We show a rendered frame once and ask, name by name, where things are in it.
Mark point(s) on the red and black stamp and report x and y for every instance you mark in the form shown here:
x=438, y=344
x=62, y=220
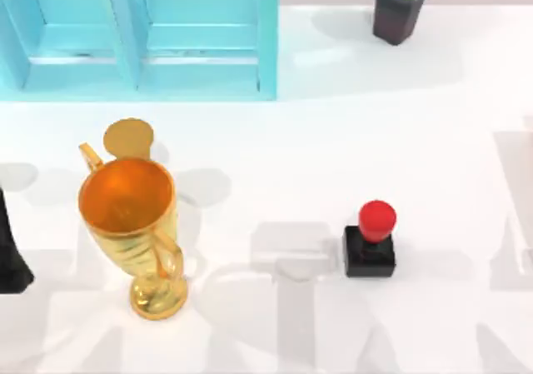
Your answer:
x=370, y=251

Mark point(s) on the tan round coaster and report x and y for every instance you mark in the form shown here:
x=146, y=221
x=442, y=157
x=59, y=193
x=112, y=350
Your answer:
x=127, y=136

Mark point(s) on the gold trophy cup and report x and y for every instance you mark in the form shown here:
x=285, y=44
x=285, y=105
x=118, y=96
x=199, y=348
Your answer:
x=125, y=224

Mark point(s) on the light blue rack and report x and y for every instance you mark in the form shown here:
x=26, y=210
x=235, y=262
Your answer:
x=125, y=36

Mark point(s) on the black plant pot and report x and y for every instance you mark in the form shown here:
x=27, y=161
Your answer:
x=395, y=16

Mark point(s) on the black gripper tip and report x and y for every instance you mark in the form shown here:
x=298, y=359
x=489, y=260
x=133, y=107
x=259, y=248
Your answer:
x=10, y=265

